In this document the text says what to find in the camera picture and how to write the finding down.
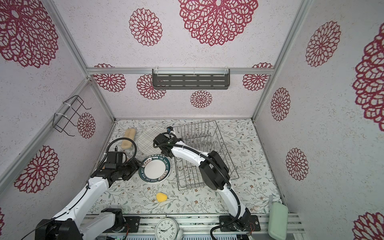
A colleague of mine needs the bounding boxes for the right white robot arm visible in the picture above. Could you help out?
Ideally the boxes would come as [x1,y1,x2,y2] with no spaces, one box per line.
[153,131,251,234]

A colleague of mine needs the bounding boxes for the black wire wall basket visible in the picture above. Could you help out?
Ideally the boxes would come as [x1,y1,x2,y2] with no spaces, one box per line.
[52,95,91,137]

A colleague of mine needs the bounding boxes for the metal base rail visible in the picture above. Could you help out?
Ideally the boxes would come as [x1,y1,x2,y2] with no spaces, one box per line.
[74,213,307,240]

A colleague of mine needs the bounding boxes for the yellow sponge piece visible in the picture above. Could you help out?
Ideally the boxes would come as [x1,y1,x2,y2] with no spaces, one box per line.
[156,193,168,203]

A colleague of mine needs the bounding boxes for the white analog clock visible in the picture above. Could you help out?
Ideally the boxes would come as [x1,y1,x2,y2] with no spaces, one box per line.
[155,218,183,240]

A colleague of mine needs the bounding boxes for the metal wire dish rack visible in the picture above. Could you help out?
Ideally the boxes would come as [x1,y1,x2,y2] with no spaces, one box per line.
[167,120,240,192]

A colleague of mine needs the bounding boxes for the dark metal wall shelf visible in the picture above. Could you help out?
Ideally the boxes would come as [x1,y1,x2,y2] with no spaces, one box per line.
[152,69,231,90]

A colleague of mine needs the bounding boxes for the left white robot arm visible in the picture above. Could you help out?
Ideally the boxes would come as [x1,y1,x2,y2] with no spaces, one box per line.
[33,151,141,240]

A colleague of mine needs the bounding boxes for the tan oblong sponge block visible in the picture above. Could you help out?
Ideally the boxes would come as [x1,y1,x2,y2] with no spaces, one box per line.
[120,128,137,150]

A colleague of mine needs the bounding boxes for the white blue grid plate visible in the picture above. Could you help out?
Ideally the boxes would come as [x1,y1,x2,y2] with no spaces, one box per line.
[135,128,164,158]

